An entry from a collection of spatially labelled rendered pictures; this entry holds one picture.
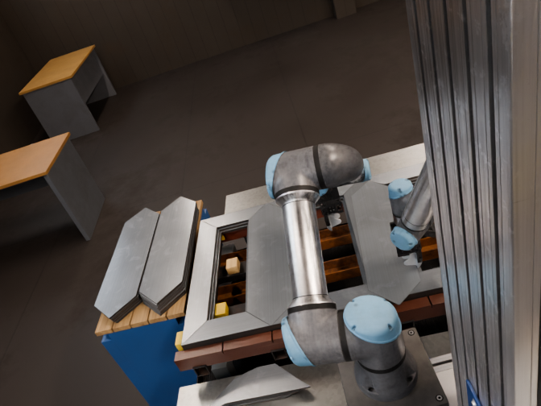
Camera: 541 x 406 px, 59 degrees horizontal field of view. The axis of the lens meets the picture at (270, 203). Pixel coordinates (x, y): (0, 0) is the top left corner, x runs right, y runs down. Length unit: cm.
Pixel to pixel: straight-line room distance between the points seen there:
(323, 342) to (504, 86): 79
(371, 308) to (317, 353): 16
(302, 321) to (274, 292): 70
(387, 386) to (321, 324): 21
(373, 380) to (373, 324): 17
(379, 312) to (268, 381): 74
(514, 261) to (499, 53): 21
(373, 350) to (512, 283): 59
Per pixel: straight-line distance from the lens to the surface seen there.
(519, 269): 55
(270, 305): 177
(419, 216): 133
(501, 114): 46
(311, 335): 111
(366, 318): 109
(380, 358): 113
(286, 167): 122
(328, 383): 173
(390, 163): 249
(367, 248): 187
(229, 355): 177
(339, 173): 122
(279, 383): 173
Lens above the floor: 210
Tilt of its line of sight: 33 degrees down
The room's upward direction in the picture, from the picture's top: 20 degrees counter-clockwise
